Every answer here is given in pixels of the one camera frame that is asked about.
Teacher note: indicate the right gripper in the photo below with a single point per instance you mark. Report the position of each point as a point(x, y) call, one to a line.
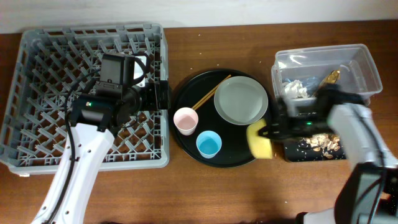
point(298, 125)

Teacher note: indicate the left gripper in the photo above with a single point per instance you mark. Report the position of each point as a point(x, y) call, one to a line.
point(153, 102)

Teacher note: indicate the yellow bowl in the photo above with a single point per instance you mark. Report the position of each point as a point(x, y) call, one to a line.
point(260, 147)

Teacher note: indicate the pink cup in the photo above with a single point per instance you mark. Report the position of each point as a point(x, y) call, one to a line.
point(186, 120)

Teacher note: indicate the food scraps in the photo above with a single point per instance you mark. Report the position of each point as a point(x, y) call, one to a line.
point(326, 144)

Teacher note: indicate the white napkin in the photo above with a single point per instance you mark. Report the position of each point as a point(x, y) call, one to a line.
point(295, 89)

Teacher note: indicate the light blue cup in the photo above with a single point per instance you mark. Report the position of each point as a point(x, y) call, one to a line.
point(208, 143)

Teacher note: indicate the gold snack wrapper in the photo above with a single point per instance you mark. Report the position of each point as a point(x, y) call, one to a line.
point(332, 78)

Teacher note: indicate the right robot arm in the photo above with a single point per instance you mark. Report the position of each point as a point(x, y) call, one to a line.
point(370, 193)

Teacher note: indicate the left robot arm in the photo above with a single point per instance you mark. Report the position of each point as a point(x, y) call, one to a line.
point(92, 126)

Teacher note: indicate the grey dishwasher rack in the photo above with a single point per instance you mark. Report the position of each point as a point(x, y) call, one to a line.
point(33, 133)

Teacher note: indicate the black rectangular tray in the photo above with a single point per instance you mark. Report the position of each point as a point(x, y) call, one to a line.
point(295, 150)

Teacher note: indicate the wooden chopstick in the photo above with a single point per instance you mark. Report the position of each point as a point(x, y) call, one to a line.
point(214, 89)
point(206, 99)

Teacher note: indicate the grey plate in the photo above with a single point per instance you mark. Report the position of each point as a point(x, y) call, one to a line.
point(241, 100)

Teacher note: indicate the round black tray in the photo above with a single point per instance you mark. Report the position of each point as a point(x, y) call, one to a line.
point(234, 151)

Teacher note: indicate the clear plastic bin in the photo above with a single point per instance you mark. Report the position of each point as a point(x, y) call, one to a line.
point(358, 71)

